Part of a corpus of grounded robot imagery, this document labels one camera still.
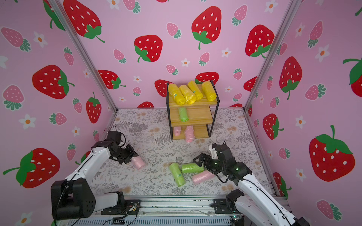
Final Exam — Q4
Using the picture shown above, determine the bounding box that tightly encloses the pink trash bag roll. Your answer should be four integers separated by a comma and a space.
192, 170, 215, 185
173, 126, 182, 137
184, 125, 195, 143
132, 156, 146, 170

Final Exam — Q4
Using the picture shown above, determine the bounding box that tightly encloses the green trash bag roll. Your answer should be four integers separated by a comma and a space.
179, 107, 189, 122
169, 163, 186, 187
181, 163, 203, 174

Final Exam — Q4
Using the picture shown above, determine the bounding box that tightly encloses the yellow trash bag roll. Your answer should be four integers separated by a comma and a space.
202, 81, 217, 101
188, 81, 203, 100
179, 85, 197, 105
168, 83, 186, 105

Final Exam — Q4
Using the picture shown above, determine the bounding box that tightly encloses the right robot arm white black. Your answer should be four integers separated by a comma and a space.
193, 144, 309, 226

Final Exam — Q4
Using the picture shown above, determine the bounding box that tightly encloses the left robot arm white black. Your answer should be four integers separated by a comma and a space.
51, 131, 140, 223

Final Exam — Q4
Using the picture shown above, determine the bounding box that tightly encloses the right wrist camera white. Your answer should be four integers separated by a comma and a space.
209, 143, 224, 160

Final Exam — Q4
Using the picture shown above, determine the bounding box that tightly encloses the wooden shelf black metal frame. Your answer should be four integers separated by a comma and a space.
166, 81, 220, 140

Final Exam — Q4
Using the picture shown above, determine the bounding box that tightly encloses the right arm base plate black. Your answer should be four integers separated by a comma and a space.
210, 199, 236, 214

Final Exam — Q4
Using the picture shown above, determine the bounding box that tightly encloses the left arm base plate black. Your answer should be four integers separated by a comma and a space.
101, 200, 141, 216

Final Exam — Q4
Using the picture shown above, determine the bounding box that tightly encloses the aluminium rail frame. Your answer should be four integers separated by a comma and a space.
54, 195, 246, 226

